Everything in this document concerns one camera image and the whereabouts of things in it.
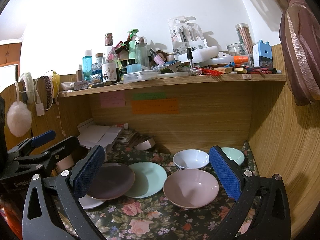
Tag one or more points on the jar of pencils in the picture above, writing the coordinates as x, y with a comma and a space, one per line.
244, 36

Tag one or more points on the dark brown plate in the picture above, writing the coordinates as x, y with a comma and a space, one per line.
112, 181

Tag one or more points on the pink curtain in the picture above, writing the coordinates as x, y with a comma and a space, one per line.
299, 36

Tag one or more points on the wooden shelf board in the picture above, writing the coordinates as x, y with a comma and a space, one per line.
175, 81

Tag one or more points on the white charger plug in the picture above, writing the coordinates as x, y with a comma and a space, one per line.
39, 109

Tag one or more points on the glass jar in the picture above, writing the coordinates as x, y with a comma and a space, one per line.
238, 52

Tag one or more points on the white fluffy pompom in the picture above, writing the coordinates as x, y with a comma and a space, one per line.
19, 119

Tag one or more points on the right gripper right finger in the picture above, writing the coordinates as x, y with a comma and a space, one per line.
242, 188

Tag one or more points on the white illustrated mug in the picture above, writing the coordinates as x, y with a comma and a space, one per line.
109, 72

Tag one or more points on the white bowl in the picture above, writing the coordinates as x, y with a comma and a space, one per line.
191, 159

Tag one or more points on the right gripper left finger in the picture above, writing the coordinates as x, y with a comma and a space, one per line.
75, 185

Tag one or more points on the green spray bottle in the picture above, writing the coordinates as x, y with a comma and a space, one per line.
131, 43

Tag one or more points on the green sticky note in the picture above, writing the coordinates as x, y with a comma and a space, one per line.
149, 96

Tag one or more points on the pink lidded mug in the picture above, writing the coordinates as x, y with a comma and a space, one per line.
65, 164

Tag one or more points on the dark patterned headband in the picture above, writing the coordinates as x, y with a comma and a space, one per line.
49, 92

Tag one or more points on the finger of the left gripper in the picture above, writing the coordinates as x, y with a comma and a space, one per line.
61, 150
28, 145

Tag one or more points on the white fluffy headband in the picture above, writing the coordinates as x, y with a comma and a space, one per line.
28, 91

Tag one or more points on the mint green bowl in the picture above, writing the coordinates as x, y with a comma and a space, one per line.
234, 154

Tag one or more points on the pink sticky note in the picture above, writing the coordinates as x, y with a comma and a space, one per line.
112, 99

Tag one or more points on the white plate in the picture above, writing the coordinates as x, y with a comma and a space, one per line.
88, 202

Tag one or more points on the clear plastic box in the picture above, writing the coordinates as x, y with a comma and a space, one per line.
143, 75

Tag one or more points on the blue pencil sharpener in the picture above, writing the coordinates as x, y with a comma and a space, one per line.
262, 55

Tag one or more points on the floral table cloth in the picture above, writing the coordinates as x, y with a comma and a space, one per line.
156, 217

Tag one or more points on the stack of white papers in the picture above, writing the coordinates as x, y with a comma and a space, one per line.
92, 134

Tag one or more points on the orange sticky note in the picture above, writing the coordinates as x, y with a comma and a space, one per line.
156, 106

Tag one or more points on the pink bowl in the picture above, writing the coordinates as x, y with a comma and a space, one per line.
191, 188

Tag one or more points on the mint green plate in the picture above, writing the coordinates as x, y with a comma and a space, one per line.
149, 179

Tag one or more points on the blue liquid bottle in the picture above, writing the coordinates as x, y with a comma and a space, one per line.
87, 65

